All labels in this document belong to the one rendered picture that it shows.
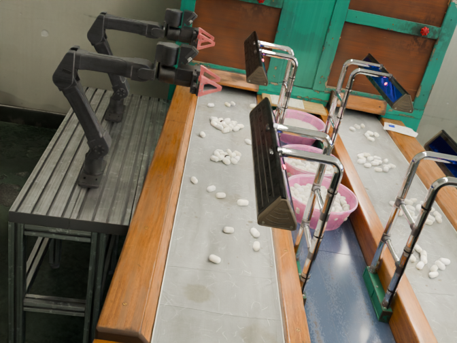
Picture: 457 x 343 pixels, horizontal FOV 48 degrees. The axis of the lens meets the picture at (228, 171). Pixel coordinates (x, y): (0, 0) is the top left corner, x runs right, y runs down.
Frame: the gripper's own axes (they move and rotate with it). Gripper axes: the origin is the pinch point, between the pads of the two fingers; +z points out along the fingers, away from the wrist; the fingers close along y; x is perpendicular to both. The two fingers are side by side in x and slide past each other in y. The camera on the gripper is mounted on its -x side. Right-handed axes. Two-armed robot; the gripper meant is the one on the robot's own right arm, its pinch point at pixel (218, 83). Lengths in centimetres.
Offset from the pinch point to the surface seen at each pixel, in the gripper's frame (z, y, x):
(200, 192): -0.4, -15.5, 33.2
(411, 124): 116, 88, 30
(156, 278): -12, -64, 32
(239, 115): 19, 64, 33
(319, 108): 62, 82, 29
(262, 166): 8, -60, -1
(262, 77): 17.0, 16.7, -0.2
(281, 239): 23, -41, 30
